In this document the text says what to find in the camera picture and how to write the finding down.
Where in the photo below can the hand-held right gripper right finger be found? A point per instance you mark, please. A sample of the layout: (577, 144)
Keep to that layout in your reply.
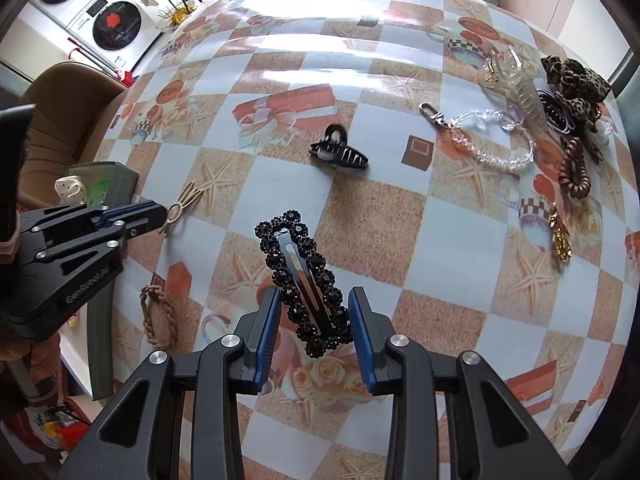
(362, 345)

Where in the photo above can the leopard print scrunchie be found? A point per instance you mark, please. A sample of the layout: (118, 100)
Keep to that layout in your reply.
(575, 80)

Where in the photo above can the person's left hand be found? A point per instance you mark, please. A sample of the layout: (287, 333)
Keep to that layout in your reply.
(45, 365)

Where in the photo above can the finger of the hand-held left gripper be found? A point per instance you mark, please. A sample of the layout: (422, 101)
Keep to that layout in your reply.
(130, 210)
(100, 247)

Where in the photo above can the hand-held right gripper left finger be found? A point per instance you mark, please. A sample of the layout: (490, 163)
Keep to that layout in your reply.
(265, 345)

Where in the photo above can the brown leather chair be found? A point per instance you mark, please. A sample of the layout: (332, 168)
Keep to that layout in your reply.
(65, 125)

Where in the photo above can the grey jewelry box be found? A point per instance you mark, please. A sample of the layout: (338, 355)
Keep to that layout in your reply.
(117, 180)

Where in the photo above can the black rhinestone snap hair clip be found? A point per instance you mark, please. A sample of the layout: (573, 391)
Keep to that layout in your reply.
(278, 264)

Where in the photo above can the yellow ornament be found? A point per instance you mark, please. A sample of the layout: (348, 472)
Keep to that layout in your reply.
(175, 19)

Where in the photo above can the white cabinet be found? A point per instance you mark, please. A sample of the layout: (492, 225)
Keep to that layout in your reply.
(575, 0)

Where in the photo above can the clear hair claw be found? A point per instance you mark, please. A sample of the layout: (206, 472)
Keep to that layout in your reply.
(525, 92)

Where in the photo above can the cream polka dot scrunchie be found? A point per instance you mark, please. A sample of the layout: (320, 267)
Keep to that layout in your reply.
(70, 190)

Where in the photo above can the gold charm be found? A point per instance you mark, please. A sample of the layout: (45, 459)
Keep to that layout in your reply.
(561, 242)

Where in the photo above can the black hair claw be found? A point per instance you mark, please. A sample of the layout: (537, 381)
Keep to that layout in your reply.
(345, 157)

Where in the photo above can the beige bunny hair clip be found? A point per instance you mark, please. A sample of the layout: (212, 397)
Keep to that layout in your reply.
(166, 228)

